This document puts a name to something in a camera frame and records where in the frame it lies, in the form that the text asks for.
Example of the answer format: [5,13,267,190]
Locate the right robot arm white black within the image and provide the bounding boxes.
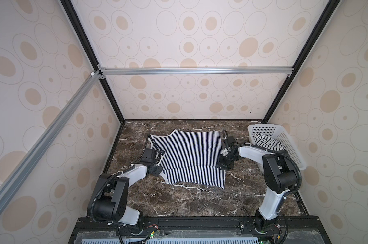
[217,135,302,233]

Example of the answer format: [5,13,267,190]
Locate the white plastic laundry basket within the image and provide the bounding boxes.
[248,124,307,171]

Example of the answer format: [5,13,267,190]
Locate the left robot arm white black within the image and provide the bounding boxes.
[87,148,165,229]

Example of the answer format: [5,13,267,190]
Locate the black white striped tank top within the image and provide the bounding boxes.
[253,133,285,151]

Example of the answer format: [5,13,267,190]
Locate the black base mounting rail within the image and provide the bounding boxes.
[69,216,331,244]

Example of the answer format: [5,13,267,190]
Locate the diagonal aluminium left rail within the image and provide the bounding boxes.
[0,70,101,215]

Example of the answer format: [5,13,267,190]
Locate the right black corner post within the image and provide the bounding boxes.
[262,0,341,124]

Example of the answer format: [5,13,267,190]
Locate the horizontal aluminium back rail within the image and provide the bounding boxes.
[101,66,294,75]

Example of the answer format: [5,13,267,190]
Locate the blue white striped tank top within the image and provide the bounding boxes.
[149,130,225,189]

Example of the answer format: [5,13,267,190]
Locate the black corner post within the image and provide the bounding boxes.
[262,0,341,124]
[59,0,126,124]

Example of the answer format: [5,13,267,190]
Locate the left black corner post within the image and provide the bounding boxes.
[59,0,126,124]

